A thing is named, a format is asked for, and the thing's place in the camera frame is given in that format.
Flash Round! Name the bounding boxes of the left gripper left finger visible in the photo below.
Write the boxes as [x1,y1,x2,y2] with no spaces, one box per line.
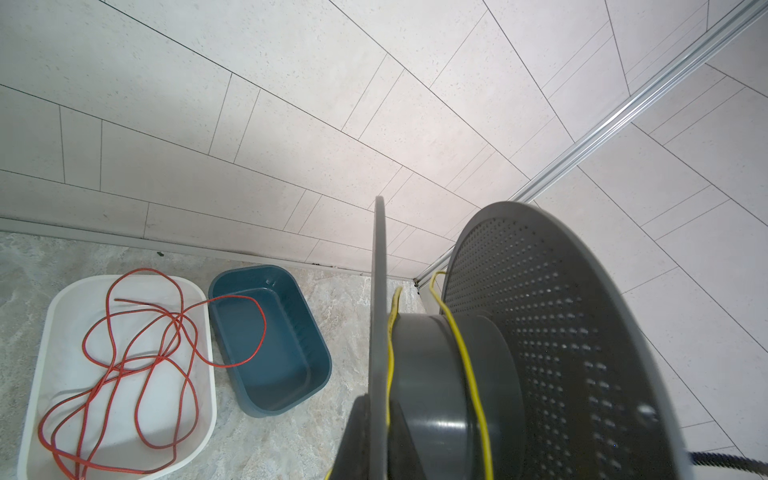
[328,394,370,480]

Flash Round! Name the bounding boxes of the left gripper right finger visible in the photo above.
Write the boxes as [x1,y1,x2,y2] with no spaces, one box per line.
[388,413,426,480]

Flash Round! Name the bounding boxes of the yellow cable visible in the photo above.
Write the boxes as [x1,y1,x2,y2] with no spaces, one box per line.
[323,269,495,480]

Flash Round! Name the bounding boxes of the dark grey cable spool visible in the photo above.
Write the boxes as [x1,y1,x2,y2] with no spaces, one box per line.
[366,202,693,479]

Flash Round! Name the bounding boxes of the teal oval tray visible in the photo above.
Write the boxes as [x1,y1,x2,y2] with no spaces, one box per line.
[208,265,332,418]

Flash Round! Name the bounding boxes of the white oval tray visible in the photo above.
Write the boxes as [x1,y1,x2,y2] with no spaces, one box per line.
[17,272,217,479]

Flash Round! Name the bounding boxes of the red cable bundle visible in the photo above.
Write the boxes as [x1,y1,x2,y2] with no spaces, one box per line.
[37,267,269,480]

